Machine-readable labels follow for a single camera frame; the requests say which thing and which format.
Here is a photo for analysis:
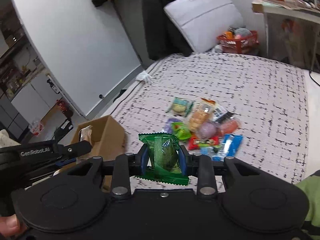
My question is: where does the blue snack packet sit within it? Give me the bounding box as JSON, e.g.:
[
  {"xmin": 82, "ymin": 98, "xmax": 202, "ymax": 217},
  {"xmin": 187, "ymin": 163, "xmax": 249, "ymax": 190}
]
[
  {"xmin": 212, "ymin": 134, "xmax": 243, "ymax": 161},
  {"xmin": 200, "ymin": 146, "xmax": 215, "ymax": 157}
]

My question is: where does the red candy bar packet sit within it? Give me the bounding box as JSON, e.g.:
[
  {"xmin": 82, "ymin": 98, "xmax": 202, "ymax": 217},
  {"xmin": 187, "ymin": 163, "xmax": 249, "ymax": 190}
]
[{"xmin": 187, "ymin": 135, "xmax": 220, "ymax": 151}]

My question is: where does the dark green snack packet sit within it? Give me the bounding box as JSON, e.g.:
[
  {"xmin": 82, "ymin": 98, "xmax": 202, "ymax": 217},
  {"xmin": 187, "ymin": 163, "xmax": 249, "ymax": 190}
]
[{"xmin": 138, "ymin": 133, "xmax": 189, "ymax": 186}]

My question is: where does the orange pink snack packet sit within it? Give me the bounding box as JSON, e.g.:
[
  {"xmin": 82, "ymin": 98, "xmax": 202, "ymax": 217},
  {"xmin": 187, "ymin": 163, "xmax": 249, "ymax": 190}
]
[{"xmin": 219, "ymin": 119, "xmax": 241, "ymax": 136}]

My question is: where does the black white snack packet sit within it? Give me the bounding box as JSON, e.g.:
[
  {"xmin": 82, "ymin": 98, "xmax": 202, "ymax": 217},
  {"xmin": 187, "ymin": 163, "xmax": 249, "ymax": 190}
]
[{"xmin": 212, "ymin": 106, "xmax": 235, "ymax": 124}]

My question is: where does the person's left hand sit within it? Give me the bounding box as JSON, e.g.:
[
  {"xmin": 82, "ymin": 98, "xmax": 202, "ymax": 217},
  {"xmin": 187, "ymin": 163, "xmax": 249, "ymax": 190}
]
[{"xmin": 0, "ymin": 215, "xmax": 27, "ymax": 237}]

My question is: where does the brown cardboard box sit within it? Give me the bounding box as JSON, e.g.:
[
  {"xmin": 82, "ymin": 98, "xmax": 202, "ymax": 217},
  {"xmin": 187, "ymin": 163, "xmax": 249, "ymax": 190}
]
[{"xmin": 70, "ymin": 114, "xmax": 127, "ymax": 193}]

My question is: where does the round purple snack packet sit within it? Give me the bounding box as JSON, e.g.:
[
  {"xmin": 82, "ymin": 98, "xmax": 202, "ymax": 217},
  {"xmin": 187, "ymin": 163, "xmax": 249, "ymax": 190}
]
[{"xmin": 198, "ymin": 121, "xmax": 219, "ymax": 140}]

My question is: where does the light green snack packet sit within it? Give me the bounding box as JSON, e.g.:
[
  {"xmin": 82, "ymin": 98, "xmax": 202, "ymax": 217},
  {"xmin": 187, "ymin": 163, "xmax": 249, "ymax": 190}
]
[{"xmin": 171, "ymin": 122, "xmax": 191, "ymax": 141}]

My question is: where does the purple snack bar packet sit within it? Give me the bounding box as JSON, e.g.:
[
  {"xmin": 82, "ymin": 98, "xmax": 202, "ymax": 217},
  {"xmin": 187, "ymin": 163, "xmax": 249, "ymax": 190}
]
[{"xmin": 164, "ymin": 117, "xmax": 181, "ymax": 133}]

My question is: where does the orange cracker packet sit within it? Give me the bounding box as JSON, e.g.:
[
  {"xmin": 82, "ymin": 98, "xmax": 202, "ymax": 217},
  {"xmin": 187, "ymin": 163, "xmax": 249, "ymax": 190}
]
[{"xmin": 188, "ymin": 98, "xmax": 216, "ymax": 133}]

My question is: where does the green yellow cookie packet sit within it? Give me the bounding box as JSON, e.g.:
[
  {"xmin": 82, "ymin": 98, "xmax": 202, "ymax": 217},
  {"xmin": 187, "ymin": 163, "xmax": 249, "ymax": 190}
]
[{"xmin": 166, "ymin": 97, "xmax": 194, "ymax": 117}]

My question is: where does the red bottle on floor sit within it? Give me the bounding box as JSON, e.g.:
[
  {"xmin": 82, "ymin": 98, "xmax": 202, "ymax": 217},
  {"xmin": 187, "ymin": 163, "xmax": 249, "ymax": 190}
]
[{"xmin": 56, "ymin": 99, "xmax": 73, "ymax": 119}]

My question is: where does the white black patterned blanket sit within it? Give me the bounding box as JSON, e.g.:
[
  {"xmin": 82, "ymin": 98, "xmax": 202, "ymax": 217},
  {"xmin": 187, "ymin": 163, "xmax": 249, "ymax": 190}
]
[{"xmin": 108, "ymin": 53, "xmax": 309, "ymax": 184}]

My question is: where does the green clothing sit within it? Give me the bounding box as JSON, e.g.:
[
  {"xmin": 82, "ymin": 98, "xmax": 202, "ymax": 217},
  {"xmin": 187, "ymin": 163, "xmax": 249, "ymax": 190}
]
[{"xmin": 296, "ymin": 170, "xmax": 320, "ymax": 239}]

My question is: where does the red plastic basket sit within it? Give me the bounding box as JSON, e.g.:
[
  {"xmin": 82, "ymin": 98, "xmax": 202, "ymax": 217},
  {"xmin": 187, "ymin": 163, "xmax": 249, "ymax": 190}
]
[{"xmin": 217, "ymin": 30, "xmax": 259, "ymax": 54}]

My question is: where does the black jacket on chair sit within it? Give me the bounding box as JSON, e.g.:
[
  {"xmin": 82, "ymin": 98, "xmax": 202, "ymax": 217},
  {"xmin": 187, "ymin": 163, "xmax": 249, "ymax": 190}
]
[{"xmin": 142, "ymin": 0, "xmax": 193, "ymax": 61}]

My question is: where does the light grey tote bag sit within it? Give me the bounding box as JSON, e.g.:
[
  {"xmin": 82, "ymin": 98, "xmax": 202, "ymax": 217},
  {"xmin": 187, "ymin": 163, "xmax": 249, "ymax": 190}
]
[{"xmin": 164, "ymin": 0, "xmax": 244, "ymax": 53}]

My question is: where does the white desk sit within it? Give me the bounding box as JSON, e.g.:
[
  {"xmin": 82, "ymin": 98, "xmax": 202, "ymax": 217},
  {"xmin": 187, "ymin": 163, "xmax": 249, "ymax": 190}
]
[{"xmin": 252, "ymin": 0, "xmax": 319, "ymax": 71}]

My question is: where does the black cable on bed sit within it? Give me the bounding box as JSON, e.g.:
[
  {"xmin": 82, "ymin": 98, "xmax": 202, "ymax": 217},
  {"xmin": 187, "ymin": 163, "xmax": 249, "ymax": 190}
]
[{"xmin": 309, "ymin": 68, "xmax": 320, "ymax": 86}]

